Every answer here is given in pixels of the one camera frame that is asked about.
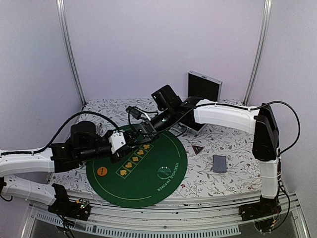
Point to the aluminium poker chip case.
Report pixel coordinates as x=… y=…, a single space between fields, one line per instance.
x=200 y=87

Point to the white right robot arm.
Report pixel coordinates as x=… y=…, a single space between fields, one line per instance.
x=257 y=121

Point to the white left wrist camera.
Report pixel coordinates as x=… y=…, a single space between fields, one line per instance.
x=120 y=139

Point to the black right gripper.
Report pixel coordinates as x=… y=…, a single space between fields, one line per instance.
x=144 y=126

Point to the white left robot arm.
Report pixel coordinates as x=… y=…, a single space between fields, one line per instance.
x=84 y=144

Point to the front aluminium rail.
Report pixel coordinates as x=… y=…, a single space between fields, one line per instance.
x=206 y=217

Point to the right aluminium frame post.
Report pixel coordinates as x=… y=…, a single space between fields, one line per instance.
x=259 y=51

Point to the green round poker mat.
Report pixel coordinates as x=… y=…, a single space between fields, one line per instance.
x=133 y=181

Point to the triangular all in button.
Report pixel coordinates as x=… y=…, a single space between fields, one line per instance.
x=197 y=149

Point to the aluminium frame post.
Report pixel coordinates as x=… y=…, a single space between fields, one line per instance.
x=60 y=4
x=259 y=51

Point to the left aluminium frame post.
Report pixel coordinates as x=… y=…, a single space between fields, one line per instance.
x=60 y=4

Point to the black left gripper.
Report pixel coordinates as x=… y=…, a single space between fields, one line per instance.
x=120 y=153

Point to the clear dealer button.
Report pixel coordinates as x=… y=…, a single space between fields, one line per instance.
x=164 y=172

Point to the orange big blind button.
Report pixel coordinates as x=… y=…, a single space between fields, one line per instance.
x=102 y=171

